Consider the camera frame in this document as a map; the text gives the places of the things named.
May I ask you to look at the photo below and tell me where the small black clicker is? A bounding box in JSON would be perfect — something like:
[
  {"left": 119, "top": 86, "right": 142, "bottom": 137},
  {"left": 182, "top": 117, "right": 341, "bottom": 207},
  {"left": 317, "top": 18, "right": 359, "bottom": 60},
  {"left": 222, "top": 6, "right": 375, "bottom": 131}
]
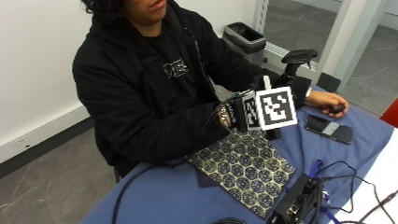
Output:
[{"left": 329, "top": 104, "right": 348, "bottom": 115}]

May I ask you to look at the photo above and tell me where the white cube with black markers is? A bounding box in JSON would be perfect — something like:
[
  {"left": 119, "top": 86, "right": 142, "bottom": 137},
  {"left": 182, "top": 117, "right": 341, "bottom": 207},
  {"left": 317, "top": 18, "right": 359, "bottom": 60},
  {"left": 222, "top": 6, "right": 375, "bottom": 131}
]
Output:
[{"left": 242, "top": 86, "right": 300, "bottom": 132}]

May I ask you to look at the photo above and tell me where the black smartphone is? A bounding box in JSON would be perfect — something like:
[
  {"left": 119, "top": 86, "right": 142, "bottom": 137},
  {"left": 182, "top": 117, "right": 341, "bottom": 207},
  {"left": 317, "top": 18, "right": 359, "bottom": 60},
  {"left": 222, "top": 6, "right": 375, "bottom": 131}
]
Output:
[{"left": 303, "top": 114, "right": 355, "bottom": 145}]

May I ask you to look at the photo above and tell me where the red chair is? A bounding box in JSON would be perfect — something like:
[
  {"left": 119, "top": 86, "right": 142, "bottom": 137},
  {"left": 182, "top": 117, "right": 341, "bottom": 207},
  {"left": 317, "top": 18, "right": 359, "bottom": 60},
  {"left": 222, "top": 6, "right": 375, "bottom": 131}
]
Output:
[{"left": 380, "top": 98, "right": 398, "bottom": 129}]

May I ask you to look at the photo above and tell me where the hexagon patterned mat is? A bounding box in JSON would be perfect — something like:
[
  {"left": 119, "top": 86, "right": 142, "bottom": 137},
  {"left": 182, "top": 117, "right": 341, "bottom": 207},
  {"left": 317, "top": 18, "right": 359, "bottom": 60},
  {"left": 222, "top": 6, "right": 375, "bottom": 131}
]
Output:
[{"left": 186, "top": 128, "right": 297, "bottom": 219}]

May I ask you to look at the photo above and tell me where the black electronics box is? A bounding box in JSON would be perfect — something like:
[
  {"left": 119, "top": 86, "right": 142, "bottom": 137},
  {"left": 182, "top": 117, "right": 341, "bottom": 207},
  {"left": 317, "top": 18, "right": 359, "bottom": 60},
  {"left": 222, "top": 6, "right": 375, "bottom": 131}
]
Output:
[{"left": 265, "top": 173, "right": 327, "bottom": 224}]

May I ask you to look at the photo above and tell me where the grey trash bin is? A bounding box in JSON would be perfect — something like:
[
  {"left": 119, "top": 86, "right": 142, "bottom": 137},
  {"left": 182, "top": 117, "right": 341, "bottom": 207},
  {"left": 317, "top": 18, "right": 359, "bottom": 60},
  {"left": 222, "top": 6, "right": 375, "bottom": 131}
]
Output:
[{"left": 222, "top": 21, "right": 268, "bottom": 66}]

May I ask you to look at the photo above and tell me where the black round object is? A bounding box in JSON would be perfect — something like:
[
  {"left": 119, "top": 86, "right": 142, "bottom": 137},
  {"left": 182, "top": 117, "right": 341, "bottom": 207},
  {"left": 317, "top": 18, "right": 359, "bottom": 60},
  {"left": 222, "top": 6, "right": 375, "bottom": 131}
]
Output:
[{"left": 211, "top": 217, "right": 250, "bottom": 224}]

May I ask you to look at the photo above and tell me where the the person in black hoodie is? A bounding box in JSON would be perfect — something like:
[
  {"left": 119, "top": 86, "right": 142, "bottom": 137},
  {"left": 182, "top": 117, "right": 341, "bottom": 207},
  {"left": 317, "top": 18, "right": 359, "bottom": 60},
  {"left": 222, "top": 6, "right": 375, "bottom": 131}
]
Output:
[{"left": 72, "top": 0, "right": 313, "bottom": 179}]

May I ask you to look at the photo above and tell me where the blue tablecloth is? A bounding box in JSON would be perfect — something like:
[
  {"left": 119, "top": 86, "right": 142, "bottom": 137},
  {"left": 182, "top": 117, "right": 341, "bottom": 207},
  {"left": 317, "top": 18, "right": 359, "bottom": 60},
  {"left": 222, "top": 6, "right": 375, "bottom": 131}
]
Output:
[{"left": 79, "top": 85, "right": 396, "bottom": 224}]

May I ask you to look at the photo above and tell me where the blue lanyard strap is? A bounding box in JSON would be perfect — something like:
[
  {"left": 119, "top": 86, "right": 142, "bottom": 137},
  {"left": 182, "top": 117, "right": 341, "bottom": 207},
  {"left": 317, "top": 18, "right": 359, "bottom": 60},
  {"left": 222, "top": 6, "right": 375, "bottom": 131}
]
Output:
[{"left": 308, "top": 159, "right": 343, "bottom": 224}]

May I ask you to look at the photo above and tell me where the grey glass door frame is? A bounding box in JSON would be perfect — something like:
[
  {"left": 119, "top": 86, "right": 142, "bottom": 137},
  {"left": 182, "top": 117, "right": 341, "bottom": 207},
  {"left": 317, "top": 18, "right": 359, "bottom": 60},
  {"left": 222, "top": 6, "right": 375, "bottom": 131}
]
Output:
[{"left": 263, "top": 0, "right": 391, "bottom": 93}]

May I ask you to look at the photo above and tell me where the thin black cable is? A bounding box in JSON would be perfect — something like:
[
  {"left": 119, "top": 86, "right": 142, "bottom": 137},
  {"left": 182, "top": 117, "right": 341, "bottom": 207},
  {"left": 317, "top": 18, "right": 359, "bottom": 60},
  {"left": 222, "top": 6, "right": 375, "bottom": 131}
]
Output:
[{"left": 313, "top": 160, "right": 398, "bottom": 224}]

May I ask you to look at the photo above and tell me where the white slotted wall rail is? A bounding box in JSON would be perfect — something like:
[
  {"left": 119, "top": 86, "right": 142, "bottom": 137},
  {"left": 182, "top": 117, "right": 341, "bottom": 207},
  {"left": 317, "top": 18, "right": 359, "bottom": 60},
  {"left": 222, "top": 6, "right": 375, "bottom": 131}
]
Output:
[{"left": 254, "top": 0, "right": 272, "bottom": 35}]

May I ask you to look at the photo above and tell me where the thick black cable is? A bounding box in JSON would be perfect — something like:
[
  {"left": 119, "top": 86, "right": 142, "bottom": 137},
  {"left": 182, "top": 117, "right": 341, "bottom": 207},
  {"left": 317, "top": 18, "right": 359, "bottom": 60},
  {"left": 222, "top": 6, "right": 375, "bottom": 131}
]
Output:
[{"left": 110, "top": 159, "right": 191, "bottom": 224}]

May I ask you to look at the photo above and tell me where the white wall cable duct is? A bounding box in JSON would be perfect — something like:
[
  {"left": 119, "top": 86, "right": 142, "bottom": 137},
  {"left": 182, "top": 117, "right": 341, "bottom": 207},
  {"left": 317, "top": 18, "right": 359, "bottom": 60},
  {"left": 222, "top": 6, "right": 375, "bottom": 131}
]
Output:
[{"left": 0, "top": 105, "right": 91, "bottom": 164}]

